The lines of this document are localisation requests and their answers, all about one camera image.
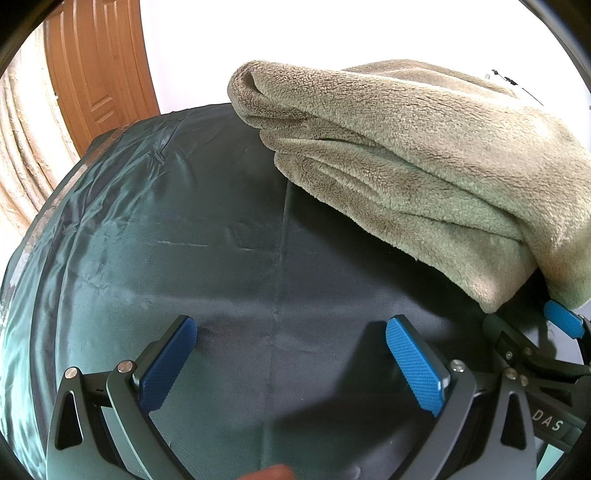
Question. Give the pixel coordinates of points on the person's left hand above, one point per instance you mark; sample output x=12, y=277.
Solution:
x=270, y=473

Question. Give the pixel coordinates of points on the beige curtain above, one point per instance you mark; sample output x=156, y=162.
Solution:
x=27, y=152

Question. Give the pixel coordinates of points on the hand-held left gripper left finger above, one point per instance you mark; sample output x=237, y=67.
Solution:
x=168, y=364

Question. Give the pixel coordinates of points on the wooden door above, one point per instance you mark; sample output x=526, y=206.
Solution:
x=101, y=69

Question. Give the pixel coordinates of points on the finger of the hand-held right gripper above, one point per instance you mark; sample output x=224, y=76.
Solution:
x=512, y=346
x=563, y=321

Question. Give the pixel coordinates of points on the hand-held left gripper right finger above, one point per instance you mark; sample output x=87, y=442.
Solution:
x=415, y=364

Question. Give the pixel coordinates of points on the dark green bed sheet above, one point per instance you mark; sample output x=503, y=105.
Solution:
x=184, y=254

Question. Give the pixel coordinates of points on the tan fleece garment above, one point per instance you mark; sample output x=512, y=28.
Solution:
x=392, y=161

